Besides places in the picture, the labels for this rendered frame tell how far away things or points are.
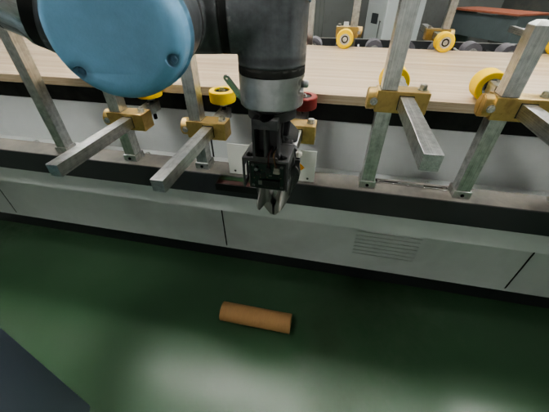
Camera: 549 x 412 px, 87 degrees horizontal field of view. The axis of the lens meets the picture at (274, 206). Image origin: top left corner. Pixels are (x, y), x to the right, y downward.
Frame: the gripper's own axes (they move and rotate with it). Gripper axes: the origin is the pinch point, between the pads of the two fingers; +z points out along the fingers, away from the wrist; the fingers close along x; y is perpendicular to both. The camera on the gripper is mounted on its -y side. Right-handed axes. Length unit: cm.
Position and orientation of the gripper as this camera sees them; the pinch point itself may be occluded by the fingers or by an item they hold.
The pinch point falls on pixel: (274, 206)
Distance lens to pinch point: 55.8
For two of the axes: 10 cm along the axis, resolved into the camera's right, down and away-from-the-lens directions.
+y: -2.1, 5.9, -7.8
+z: -0.1, 7.9, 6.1
